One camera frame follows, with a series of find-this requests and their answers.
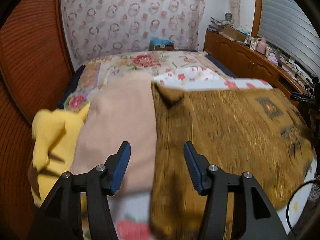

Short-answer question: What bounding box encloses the brown gold patterned garment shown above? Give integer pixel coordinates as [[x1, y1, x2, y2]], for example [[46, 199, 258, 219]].
[[150, 83, 315, 239]]

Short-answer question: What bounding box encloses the purple tissue pack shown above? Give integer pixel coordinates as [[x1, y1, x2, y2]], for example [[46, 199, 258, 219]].
[[267, 54, 278, 66]]

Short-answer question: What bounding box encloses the pink thermos jug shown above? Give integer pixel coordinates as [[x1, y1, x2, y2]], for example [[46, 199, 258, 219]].
[[256, 37, 267, 55]]

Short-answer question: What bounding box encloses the wooden sideboard cabinet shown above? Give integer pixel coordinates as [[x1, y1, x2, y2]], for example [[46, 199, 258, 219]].
[[204, 31, 305, 98]]

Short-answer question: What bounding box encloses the grey window blind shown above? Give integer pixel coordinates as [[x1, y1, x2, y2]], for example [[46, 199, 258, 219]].
[[258, 0, 319, 75]]

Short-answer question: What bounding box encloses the yellow plush toy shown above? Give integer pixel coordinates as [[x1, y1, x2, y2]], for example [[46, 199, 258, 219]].
[[28, 103, 90, 207]]

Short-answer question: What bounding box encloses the cardboard box on sideboard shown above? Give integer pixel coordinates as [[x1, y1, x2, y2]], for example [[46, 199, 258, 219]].
[[222, 27, 246, 42]]

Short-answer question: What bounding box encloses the stack of folded papers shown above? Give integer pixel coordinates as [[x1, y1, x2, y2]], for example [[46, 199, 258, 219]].
[[209, 17, 234, 30]]

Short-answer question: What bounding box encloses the beige pillow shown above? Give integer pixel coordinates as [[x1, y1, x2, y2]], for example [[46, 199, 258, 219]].
[[71, 73, 157, 194]]

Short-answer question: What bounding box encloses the beige tied side curtain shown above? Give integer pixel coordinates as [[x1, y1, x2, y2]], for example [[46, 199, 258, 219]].
[[228, 0, 242, 28]]

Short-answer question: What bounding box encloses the floral bedspread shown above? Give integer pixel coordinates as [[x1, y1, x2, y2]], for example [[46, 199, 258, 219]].
[[57, 50, 229, 112]]

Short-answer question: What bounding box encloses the cardboard box with blue cloth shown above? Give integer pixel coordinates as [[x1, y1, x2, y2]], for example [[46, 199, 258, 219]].
[[149, 36, 174, 51]]

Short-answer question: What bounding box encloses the brown louvered wardrobe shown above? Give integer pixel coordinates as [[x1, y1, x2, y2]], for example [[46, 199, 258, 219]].
[[1, 0, 74, 239]]

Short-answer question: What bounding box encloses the pink circle pattern curtain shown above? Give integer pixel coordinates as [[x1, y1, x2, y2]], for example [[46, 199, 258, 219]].
[[62, 0, 206, 63]]

